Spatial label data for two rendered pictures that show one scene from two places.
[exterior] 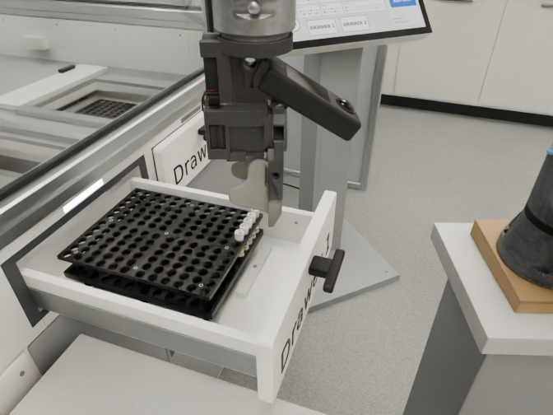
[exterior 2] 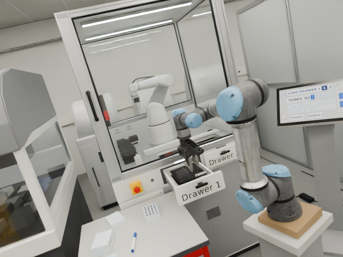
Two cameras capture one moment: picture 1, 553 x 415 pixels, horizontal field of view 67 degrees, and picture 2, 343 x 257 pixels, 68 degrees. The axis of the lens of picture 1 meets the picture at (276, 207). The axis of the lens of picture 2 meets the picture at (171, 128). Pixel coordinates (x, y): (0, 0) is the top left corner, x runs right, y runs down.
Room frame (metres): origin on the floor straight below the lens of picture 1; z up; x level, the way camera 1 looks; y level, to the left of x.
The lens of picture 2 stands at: (-0.37, -1.11, 1.56)
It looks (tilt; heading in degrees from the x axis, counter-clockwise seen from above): 13 degrees down; 58
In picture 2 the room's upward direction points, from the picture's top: 15 degrees counter-clockwise
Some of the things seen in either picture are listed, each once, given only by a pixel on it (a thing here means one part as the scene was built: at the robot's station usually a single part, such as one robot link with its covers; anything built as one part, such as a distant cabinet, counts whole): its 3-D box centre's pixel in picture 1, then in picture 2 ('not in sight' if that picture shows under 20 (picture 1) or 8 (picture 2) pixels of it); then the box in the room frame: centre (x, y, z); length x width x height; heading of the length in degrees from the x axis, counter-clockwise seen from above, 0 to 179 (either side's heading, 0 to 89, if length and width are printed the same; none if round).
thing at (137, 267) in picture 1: (169, 250); (188, 176); (0.45, 0.15, 0.87); 0.22 x 0.18 x 0.06; 71
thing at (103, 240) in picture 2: not in sight; (103, 242); (-0.16, 0.15, 0.79); 0.13 x 0.09 x 0.05; 57
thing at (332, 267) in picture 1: (324, 268); (200, 184); (0.38, -0.06, 0.91); 0.07 x 0.04 x 0.01; 161
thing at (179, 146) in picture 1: (198, 142); (223, 155); (0.79, 0.16, 0.87); 0.29 x 0.02 x 0.11; 161
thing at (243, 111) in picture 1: (248, 95); (186, 145); (0.41, 0.03, 1.11); 0.09 x 0.08 x 0.12; 92
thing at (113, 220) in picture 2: not in sight; (114, 219); (-0.02, 0.34, 0.77); 0.13 x 0.09 x 0.02; 88
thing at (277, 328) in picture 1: (303, 281); (200, 187); (0.39, -0.04, 0.87); 0.29 x 0.02 x 0.11; 161
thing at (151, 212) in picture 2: not in sight; (151, 211); (0.15, 0.17, 0.78); 0.12 x 0.08 x 0.04; 68
